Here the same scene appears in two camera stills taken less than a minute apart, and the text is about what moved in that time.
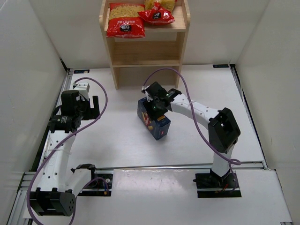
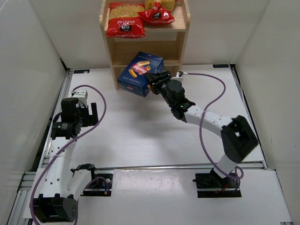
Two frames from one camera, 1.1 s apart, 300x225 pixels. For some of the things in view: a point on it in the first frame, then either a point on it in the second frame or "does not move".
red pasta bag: x=124 y=21 does not move
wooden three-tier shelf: x=157 y=57 does not move
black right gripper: x=157 y=108 -> x=159 y=81
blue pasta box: x=159 y=128 -> x=133 y=79
